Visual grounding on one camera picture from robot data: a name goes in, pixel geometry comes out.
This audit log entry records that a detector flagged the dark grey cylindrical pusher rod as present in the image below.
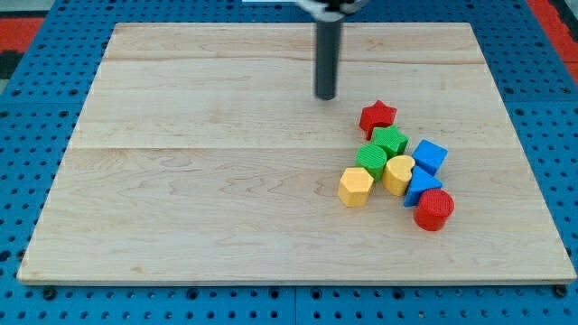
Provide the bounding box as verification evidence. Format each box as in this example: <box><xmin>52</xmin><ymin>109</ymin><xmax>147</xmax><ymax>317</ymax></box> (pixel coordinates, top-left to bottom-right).
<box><xmin>314</xmin><ymin>20</ymin><xmax>342</xmax><ymax>100</ymax></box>

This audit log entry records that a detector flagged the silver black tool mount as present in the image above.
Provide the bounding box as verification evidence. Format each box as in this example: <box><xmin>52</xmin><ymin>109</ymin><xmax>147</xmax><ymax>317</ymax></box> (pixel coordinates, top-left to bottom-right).
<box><xmin>295</xmin><ymin>0</ymin><xmax>369</xmax><ymax>22</ymax></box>

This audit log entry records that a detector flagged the red star block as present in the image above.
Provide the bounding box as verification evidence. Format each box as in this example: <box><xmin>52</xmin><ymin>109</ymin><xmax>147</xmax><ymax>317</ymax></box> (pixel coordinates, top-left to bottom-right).
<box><xmin>359</xmin><ymin>100</ymin><xmax>397</xmax><ymax>140</ymax></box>

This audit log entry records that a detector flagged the green star block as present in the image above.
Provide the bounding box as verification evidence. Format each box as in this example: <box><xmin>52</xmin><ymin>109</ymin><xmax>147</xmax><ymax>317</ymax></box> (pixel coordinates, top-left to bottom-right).
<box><xmin>370</xmin><ymin>125</ymin><xmax>409</xmax><ymax>159</ymax></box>

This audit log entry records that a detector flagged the green cylinder block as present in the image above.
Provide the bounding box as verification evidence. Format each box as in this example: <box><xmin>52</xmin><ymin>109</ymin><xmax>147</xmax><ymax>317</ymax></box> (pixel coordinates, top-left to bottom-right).
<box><xmin>356</xmin><ymin>144</ymin><xmax>387</xmax><ymax>181</ymax></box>

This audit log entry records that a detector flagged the yellow heart block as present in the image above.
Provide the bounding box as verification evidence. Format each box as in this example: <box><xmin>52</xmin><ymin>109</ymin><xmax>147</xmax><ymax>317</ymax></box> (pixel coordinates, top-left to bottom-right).
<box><xmin>382</xmin><ymin>155</ymin><xmax>415</xmax><ymax>197</ymax></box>

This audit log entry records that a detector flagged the blue cube block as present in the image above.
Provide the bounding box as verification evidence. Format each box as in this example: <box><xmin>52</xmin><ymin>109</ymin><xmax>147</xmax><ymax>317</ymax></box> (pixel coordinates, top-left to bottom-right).
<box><xmin>412</xmin><ymin>139</ymin><xmax>448</xmax><ymax>176</ymax></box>

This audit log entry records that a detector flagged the yellow hexagon block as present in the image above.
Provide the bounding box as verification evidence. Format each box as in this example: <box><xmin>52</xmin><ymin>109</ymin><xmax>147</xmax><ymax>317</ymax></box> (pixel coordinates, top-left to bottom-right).
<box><xmin>338</xmin><ymin>167</ymin><xmax>374</xmax><ymax>208</ymax></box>

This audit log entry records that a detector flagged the blue triangle block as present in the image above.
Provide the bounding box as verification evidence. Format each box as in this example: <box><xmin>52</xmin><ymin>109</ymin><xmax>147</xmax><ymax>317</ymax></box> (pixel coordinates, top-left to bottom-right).
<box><xmin>403</xmin><ymin>166</ymin><xmax>443</xmax><ymax>207</ymax></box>

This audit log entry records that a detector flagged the light wooden board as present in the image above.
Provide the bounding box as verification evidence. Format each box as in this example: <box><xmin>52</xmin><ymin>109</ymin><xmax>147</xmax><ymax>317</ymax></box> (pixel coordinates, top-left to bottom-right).
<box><xmin>17</xmin><ymin>23</ymin><xmax>576</xmax><ymax>286</ymax></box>

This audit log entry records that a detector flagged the red cylinder block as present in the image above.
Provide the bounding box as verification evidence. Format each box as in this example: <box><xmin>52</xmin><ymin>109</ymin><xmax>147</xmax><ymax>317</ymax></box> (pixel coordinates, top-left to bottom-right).
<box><xmin>414</xmin><ymin>189</ymin><xmax>455</xmax><ymax>231</ymax></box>

